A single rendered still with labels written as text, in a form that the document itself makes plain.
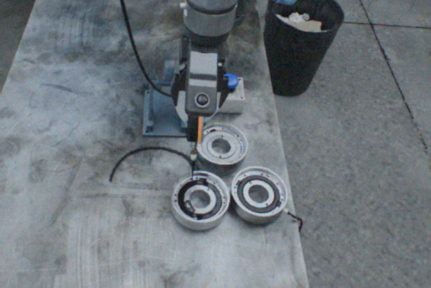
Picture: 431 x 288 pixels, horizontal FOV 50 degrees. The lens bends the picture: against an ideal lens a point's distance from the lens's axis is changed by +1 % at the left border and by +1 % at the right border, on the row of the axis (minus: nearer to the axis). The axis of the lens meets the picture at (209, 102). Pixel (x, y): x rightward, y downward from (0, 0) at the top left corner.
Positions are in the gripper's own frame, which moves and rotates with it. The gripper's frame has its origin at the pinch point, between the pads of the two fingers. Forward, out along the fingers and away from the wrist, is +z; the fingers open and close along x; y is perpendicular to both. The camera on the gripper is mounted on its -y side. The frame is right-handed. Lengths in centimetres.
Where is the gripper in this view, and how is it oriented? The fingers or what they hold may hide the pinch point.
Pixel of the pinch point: (195, 120)
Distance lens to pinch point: 82.0
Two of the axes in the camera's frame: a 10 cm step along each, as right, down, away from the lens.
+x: -9.9, -0.4, -1.2
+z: -1.2, 6.7, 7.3
